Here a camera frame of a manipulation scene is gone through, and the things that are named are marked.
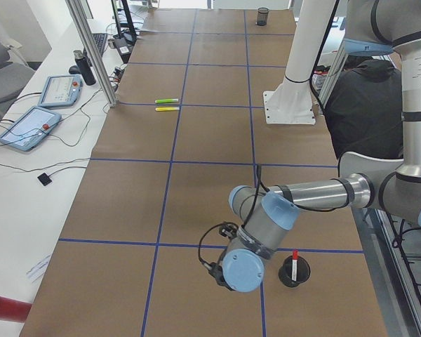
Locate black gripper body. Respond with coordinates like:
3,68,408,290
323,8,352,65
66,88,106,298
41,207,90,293
218,221,239,241

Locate red and white marker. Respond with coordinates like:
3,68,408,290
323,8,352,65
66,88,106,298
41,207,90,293
291,250,298,282

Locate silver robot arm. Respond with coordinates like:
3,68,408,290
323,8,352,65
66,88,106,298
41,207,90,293
208,1,421,292

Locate left black mesh cup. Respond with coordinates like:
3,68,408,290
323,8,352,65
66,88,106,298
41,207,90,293
278,256,311,288

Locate black mesh cup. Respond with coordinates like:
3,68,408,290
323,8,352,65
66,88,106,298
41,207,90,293
278,256,311,288
256,7,269,27

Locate yellow highlighter pen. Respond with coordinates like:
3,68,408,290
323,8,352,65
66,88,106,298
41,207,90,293
155,107,180,112

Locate green highlighter pen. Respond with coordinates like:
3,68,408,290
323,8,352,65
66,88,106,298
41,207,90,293
155,98,180,105

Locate white chair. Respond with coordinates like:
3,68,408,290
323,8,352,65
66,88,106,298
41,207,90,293
338,152,403,183

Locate person in black jacket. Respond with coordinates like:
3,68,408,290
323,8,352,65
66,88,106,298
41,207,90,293
323,55,403,159

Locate small black puck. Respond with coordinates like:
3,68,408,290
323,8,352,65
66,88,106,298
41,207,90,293
37,173,52,186

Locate black water bottle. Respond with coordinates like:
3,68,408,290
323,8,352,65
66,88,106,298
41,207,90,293
73,50,96,86

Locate far teach pendant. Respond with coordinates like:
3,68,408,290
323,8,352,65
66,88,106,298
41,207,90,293
38,74,83,109

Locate teach pendant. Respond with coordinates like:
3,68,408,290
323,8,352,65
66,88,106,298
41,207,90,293
0,106,62,152
38,74,83,109

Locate right black mesh cup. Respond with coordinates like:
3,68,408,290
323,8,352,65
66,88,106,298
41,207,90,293
256,7,269,27

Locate near teach pendant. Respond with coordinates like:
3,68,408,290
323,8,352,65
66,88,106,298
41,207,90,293
0,106,62,152

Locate black keyboard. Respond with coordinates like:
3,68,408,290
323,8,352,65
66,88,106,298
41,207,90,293
92,32,108,56

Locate red cylinder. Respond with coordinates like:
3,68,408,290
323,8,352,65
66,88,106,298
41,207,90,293
0,296,32,323

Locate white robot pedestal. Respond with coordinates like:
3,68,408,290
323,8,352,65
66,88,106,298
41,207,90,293
263,0,338,125

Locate aluminium frame post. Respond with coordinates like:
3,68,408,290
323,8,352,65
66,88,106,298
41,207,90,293
65,0,116,107

